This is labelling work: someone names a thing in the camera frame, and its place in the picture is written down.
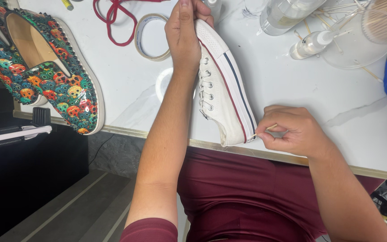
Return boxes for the small white bottle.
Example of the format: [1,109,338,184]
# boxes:
[206,0,222,21]

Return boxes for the clear glass jar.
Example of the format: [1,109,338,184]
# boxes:
[259,0,328,37]

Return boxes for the clear plastic cup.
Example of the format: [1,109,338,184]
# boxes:
[242,0,265,19]

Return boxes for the clear tape roll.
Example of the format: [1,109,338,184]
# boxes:
[155,67,174,103]

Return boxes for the person's maroon clothing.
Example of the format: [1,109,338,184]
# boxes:
[120,146,385,242]

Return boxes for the scattered loose cotton swabs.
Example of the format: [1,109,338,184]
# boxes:
[293,0,384,83]

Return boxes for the wooden cotton swab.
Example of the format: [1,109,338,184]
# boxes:
[249,124,278,139]

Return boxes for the colourful spiked skull-print shoe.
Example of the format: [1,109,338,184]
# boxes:
[5,8,105,136]
[0,0,48,107]

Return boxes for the white canvas sneaker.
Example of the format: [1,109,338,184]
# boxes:
[193,18,258,147]

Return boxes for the person's left hand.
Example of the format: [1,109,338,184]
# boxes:
[165,0,215,73]

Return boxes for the person's right hand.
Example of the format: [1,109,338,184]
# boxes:
[255,105,329,159]

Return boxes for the red shoelace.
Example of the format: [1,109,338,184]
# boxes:
[92,0,168,47]

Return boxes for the beige tape roll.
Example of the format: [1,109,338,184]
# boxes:
[134,13,172,62]

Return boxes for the black zippered case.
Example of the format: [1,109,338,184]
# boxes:
[0,107,53,151]

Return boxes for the clear round plastic lid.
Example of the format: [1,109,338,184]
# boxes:
[319,9,387,70]

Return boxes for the small clear spray bottle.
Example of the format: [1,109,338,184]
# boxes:
[289,30,341,61]

